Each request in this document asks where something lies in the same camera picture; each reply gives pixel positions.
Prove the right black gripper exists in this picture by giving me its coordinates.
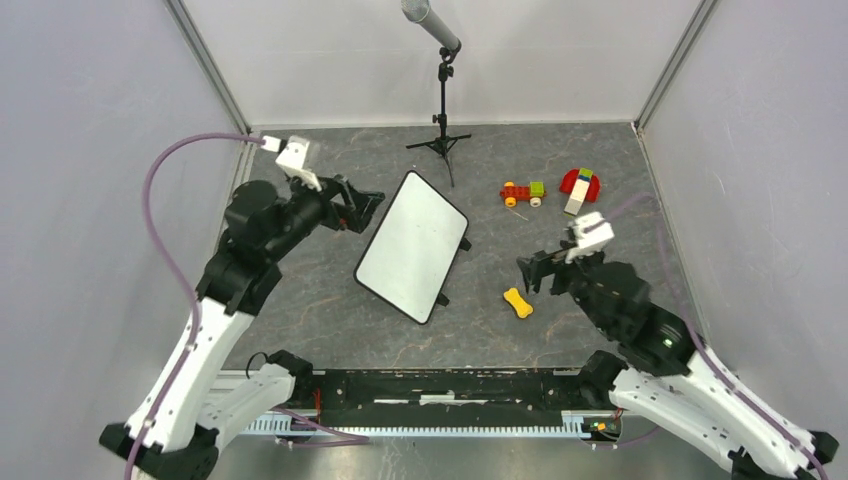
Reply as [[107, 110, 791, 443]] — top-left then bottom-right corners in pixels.
[[516, 239, 616, 337]]

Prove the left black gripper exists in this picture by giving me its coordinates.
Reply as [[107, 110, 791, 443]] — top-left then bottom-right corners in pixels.
[[264, 167, 384, 262]]

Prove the yellow bone-shaped eraser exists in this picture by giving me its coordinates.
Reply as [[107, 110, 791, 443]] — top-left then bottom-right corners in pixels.
[[502, 287, 534, 319]]

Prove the white whiteboard with red writing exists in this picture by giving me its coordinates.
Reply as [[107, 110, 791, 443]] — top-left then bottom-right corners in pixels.
[[353, 170, 471, 325]]

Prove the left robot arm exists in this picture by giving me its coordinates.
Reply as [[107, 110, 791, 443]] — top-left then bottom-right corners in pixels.
[[99, 175, 386, 479]]

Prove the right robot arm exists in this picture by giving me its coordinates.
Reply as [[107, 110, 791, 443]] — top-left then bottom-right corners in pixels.
[[516, 249, 839, 479]]

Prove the red toy block car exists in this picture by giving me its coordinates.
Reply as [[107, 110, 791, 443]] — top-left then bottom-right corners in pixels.
[[499, 182, 547, 208]]

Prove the red white toy block figure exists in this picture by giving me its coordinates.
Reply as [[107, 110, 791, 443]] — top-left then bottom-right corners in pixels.
[[559, 168, 601, 216]]

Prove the black microphone tripod stand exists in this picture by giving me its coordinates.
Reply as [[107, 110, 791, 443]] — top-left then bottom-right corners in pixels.
[[405, 45, 472, 187]]

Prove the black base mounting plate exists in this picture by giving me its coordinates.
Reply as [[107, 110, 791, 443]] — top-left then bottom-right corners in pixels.
[[285, 368, 615, 428]]

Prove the grey microphone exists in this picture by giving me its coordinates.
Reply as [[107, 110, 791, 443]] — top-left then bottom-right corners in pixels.
[[400, 0, 461, 53]]

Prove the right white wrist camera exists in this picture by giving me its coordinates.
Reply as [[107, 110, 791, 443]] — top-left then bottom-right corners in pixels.
[[565, 211, 615, 263]]

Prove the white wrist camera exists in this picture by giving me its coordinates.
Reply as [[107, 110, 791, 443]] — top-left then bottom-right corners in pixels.
[[565, 211, 615, 263], [260, 135, 323, 192]]

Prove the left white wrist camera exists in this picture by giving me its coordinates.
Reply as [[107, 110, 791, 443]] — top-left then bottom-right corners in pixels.
[[260, 135, 323, 192]]

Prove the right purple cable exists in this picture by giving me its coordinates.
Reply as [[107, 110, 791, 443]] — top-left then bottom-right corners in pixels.
[[600, 192, 829, 480]]

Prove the purple cable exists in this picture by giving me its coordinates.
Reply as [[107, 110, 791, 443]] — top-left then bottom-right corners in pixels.
[[600, 192, 829, 480], [123, 132, 372, 480]]

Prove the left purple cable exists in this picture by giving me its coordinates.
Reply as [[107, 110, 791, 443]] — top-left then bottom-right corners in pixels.
[[123, 132, 372, 480]]

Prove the aluminium frame rail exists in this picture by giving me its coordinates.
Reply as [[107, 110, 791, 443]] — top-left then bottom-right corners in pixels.
[[188, 364, 618, 448]]

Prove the right corner aluminium post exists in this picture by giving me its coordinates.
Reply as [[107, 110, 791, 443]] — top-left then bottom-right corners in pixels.
[[632, 0, 719, 136]]

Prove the corner aluminium post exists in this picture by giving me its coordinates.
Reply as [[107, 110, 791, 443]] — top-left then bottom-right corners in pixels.
[[163, 0, 252, 134], [632, 0, 719, 136]]

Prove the left corner aluminium post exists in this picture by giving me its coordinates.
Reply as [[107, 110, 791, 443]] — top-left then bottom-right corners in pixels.
[[163, 0, 252, 134]]

